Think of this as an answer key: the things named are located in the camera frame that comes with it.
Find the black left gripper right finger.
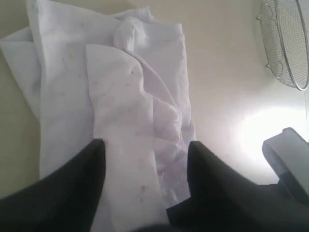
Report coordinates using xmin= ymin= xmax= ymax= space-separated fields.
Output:
xmin=187 ymin=141 xmax=309 ymax=232

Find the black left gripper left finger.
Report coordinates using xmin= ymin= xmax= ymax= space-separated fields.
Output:
xmin=0 ymin=139 xmax=106 ymax=232

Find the white t-shirt red print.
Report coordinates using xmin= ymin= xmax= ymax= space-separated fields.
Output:
xmin=0 ymin=0 xmax=196 ymax=232

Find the metal wire mesh basket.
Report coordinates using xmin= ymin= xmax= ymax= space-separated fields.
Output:
xmin=257 ymin=0 xmax=309 ymax=91

